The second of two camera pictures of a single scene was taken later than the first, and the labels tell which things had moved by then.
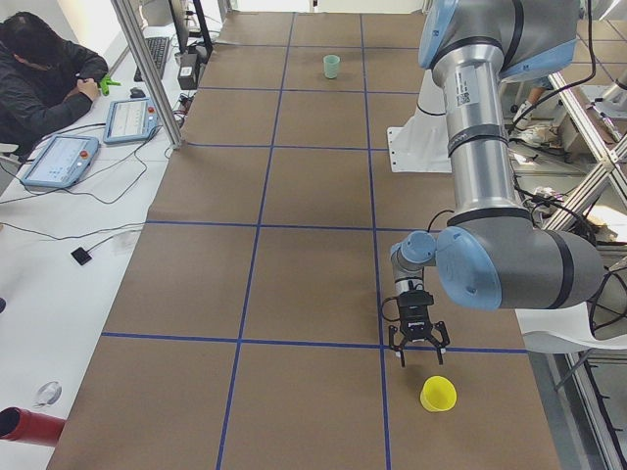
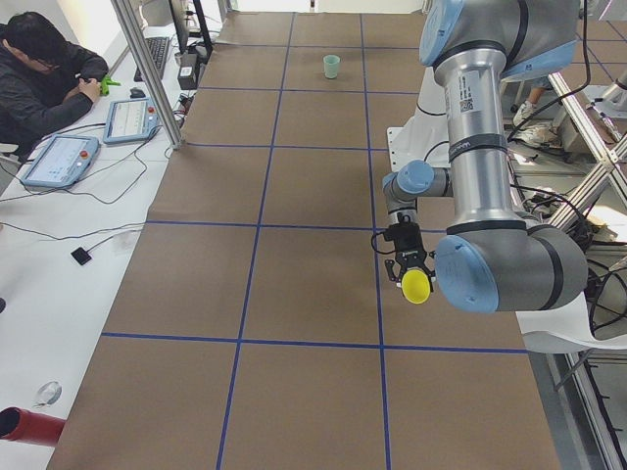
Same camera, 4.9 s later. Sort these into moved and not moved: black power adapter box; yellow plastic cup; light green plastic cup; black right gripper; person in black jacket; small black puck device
Moved: yellow plastic cup; black right gripper
Not moved: person in black jacket; light green plastic cup; small black puck device; black power adapter box
